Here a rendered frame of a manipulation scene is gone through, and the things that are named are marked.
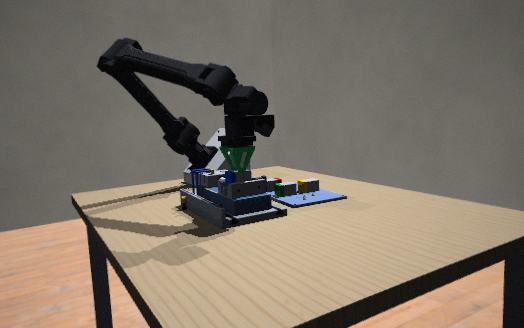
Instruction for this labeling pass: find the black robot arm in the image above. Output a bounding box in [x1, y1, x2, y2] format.
[97, 38, 275, 171]

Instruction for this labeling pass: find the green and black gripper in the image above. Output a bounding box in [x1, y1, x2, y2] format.
[218, 114, 256, 175]

